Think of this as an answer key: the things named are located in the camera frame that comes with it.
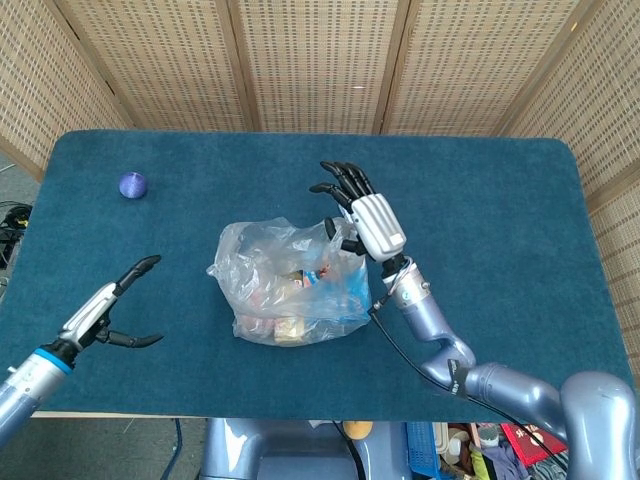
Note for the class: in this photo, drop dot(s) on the yellow orange round object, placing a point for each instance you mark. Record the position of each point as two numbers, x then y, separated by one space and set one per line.
357 430

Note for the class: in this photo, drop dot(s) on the blue plastic basket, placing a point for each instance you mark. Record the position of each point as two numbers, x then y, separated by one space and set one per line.
422 447

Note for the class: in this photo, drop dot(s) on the purple ball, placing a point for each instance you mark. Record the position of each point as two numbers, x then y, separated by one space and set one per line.
133 185

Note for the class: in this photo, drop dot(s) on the blue snack box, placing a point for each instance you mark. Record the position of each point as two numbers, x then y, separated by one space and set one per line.
352 290

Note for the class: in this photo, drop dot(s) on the clear plastic shopping bag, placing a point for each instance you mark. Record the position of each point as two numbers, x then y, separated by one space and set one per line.
270 265

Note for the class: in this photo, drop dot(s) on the gold wrapped snack pack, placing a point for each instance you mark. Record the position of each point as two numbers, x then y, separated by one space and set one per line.
289 332

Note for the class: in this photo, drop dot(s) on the red white snack pack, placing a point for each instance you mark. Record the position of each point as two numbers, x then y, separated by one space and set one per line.
257 312

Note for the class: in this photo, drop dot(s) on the blue-grey robot torso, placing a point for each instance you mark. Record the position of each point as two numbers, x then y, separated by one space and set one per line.
280 450

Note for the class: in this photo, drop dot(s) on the teal felt table cover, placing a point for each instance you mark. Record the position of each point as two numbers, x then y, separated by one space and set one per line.
200 210

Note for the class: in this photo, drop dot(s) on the red printed box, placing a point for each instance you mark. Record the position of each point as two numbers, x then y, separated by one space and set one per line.
525 435

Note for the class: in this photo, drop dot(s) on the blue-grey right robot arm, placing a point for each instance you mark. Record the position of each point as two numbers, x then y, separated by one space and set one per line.
500 385

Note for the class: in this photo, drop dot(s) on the purple cloth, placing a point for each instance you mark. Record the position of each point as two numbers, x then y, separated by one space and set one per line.
502 457

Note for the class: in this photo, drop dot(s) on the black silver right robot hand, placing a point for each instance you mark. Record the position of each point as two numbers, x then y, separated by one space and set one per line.
377 222

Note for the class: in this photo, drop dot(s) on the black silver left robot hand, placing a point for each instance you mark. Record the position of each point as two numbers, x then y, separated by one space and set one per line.
90 312

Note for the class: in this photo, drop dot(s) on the woven rattan folding screen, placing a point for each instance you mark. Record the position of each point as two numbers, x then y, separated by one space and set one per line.
320 60

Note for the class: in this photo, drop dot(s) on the blue white checkered box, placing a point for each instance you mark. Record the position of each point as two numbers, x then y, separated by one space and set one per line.
349 215

